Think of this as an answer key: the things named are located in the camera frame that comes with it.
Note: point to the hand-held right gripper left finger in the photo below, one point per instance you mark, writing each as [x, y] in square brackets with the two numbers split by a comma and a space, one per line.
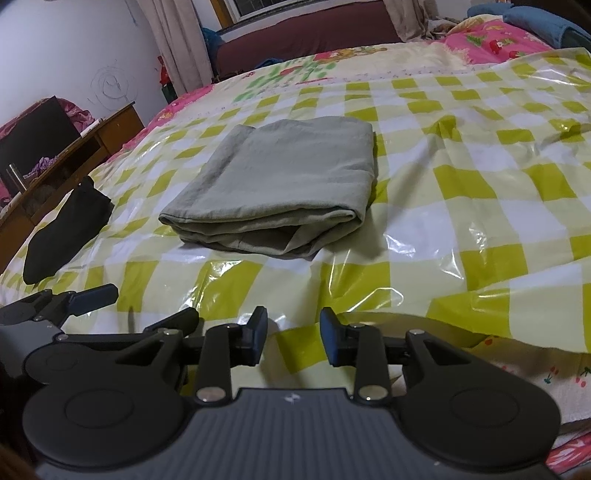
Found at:
[258, 333]

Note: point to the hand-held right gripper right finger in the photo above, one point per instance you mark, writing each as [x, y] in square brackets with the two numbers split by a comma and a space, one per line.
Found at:
[330, 338]

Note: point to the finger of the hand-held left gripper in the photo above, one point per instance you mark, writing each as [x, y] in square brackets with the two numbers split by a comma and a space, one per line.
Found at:
[97, 297]
[180, 318]

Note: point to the pale green pants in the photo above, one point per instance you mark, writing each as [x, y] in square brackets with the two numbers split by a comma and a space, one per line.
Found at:
[286, 184]

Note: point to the black folded pants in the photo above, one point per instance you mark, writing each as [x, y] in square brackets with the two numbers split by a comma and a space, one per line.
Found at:
[64, 230]

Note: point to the purple cloth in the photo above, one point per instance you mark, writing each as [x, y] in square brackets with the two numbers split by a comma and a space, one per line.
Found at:
[41, 167]

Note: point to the metal cup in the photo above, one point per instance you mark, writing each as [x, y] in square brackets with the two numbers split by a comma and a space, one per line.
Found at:
[15, 177]

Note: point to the wooden desk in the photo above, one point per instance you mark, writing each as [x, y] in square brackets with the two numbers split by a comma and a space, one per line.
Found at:
[115, 131]

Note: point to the black monitor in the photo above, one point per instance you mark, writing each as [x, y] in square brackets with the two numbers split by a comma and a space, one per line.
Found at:
[37, 134]

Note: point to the green checkered plastic sheet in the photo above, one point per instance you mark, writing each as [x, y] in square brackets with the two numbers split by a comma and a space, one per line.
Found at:
[461, 207]

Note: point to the pink cloth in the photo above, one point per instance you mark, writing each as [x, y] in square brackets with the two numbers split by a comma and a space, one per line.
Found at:
[76, 113]

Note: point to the cream printed bed sheet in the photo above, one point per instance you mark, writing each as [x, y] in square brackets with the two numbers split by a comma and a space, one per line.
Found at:
[531, 383]

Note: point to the maroon headboard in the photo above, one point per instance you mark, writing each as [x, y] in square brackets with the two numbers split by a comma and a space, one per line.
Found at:
[300, 44]

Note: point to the window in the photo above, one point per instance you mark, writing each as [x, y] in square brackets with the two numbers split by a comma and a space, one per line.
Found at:
[304, 7]

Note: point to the pink floral blanket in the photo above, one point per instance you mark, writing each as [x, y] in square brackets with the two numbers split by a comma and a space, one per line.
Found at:
[489, 41]

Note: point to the blue cloth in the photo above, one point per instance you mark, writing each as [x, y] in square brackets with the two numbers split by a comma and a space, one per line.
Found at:
[535, 18]

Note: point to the red wall ornament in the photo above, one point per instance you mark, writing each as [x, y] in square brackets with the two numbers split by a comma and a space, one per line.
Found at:
[164, 76]

